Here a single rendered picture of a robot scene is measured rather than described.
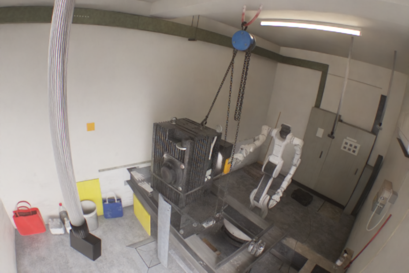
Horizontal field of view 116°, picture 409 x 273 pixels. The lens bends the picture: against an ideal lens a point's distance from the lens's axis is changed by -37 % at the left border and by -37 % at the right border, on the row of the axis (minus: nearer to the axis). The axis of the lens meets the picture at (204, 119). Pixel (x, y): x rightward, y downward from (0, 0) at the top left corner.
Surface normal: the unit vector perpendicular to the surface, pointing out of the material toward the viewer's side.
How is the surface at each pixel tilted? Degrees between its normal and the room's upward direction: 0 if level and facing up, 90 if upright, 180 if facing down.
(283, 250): 90
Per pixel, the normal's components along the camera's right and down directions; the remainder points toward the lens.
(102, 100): 0.64, 0.31
